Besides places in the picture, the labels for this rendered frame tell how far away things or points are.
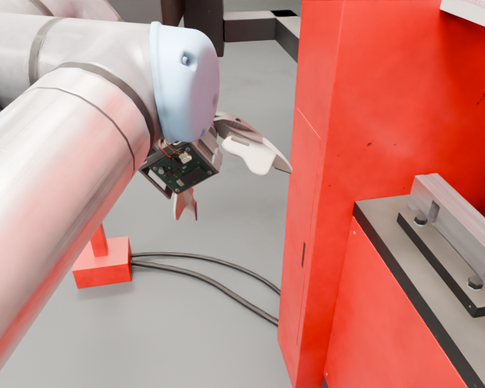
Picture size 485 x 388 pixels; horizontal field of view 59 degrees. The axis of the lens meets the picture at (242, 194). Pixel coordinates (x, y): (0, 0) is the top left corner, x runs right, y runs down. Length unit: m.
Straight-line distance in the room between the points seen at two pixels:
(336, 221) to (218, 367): 0.89
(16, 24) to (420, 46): 0.85
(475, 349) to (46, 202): 0.81
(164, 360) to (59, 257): 1.68
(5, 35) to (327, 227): 0.98
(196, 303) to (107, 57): 1.82
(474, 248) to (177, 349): 1.28
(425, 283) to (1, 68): 0.85
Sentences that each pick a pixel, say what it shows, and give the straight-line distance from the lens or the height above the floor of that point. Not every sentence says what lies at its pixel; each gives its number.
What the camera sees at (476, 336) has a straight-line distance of 0.93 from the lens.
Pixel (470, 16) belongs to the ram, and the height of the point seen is 1.35.
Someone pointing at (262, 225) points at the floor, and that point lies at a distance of 2.44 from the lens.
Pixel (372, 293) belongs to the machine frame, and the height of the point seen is 0.71.
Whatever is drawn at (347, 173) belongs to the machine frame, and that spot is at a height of 0.96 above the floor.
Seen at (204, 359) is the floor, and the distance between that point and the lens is 1.86.
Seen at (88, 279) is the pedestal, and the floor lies 0.05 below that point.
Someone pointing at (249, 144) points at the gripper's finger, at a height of 1.30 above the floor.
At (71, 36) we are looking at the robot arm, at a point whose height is 1.46.
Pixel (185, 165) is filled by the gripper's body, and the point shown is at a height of 1.30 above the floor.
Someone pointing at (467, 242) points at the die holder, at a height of 0.95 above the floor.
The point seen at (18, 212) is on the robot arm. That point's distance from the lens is 0.20.
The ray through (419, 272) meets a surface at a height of 0.87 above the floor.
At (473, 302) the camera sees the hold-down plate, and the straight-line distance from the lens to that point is 0.94.
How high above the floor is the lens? 1.54
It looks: 35 degrees down
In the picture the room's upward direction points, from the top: straight up
